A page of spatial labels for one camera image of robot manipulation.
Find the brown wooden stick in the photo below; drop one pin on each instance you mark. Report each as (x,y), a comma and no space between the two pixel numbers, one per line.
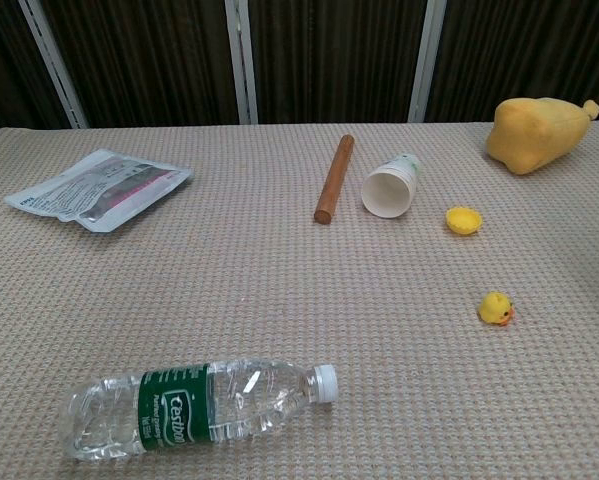
(334,180)

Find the white slotted metal rail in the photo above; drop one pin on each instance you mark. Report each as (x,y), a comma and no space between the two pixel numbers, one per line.
(426,60)
(54,60)
(241,60)

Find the beige woven tablecloth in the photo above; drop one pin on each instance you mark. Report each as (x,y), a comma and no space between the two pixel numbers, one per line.
(279,300)

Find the white printed foil packet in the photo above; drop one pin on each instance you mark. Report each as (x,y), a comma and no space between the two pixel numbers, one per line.
(99,190)

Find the small yellow rubber duck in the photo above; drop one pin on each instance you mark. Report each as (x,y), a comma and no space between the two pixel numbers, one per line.
(495,307)

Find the yellow plush toy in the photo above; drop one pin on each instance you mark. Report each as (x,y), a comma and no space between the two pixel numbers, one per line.
(534,135)

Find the clear green-label water bottle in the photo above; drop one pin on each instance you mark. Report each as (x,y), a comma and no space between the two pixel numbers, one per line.
(179,415)

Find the white paper cup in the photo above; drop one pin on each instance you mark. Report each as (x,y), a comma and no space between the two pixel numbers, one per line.
(386,192)

